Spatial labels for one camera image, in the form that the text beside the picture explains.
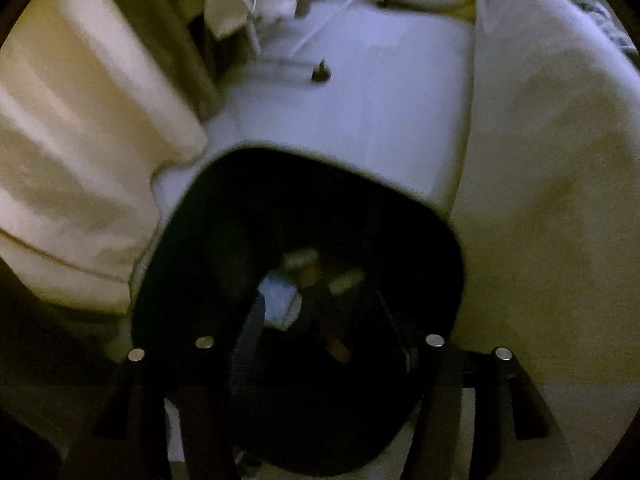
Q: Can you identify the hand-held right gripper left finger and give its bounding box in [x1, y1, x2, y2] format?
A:
[59, 292, 269, 480]

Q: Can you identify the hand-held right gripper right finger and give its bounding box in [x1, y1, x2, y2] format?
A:
[372, 290, 578, 480]

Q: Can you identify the blue white printed packet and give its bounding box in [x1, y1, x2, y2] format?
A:
[257, 272, 304, 330]

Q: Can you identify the cream curtain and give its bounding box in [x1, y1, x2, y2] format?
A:
[0, 0, 221, 317]

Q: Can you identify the white rod black knob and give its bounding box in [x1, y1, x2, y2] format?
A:
[260, 57, 334, 84]

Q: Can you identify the blue white patterned duvet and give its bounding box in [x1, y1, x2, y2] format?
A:
[510, 0, 640, 58]

